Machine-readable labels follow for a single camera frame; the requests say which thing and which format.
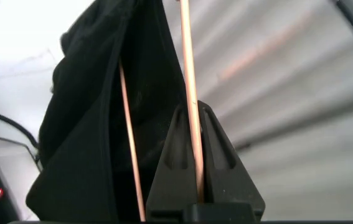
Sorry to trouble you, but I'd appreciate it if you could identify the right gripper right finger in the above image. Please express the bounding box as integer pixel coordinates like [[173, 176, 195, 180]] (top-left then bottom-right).
[[197, 100, 266, 222]]

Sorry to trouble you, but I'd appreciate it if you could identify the black garment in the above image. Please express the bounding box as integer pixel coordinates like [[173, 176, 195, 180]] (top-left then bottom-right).
[[26, 0, 188, 222]]

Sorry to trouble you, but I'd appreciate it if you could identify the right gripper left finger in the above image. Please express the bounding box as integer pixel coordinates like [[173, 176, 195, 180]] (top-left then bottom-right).
[[146, 104, 200, 222]]

